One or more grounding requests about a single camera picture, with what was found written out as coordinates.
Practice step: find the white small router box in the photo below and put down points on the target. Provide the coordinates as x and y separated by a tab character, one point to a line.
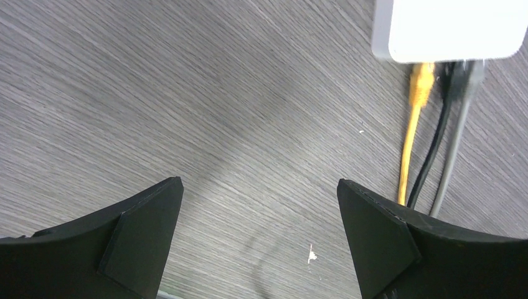
408	32

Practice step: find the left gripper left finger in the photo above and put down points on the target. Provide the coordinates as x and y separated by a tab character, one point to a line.
116	252

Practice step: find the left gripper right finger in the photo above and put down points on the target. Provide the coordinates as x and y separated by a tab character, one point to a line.
398	252

